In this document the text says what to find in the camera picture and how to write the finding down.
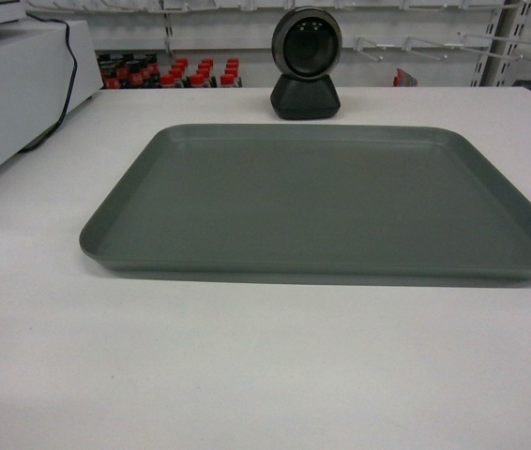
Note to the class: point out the red snack bag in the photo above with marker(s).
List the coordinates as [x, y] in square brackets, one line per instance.
[403, 79]

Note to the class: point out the white slotted shelf upright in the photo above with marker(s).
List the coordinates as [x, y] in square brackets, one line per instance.
[503, 35]

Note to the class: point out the red cap bottles row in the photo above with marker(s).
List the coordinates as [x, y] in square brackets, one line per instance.
[130, 70]

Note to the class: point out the white wire display hooks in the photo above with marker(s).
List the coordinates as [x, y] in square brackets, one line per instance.
[433, 48]

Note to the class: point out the grey rectangular serving tray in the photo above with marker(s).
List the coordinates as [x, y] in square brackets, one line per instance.
[293, 201]

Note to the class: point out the white cash register drawer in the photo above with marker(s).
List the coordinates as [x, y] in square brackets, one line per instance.
[47, 69]

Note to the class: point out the black round barcode scanner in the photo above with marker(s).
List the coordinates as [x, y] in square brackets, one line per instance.
[306, 46]

